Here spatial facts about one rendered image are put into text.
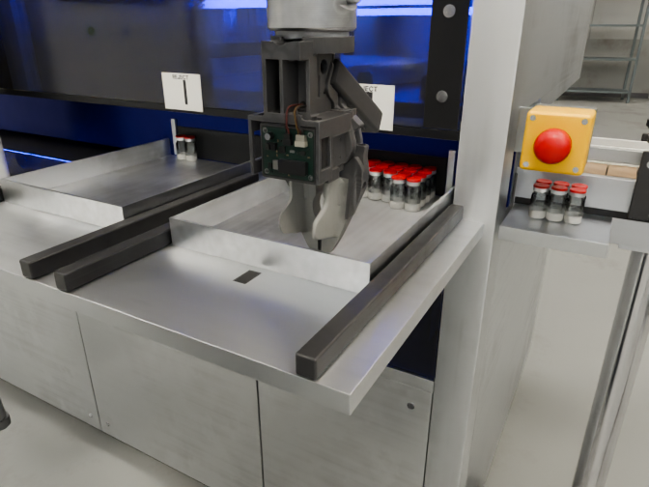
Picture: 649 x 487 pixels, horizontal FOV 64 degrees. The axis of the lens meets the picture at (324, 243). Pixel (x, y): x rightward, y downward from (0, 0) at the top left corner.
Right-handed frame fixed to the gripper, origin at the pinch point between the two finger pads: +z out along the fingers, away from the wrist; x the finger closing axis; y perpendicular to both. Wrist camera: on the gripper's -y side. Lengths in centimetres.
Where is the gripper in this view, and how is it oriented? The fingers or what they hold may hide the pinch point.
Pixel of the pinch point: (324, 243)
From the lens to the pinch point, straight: 53.5
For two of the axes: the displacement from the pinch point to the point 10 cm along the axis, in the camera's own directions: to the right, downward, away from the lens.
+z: 0.0, 9.2, 3.9
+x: 8.7, 1.9, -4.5
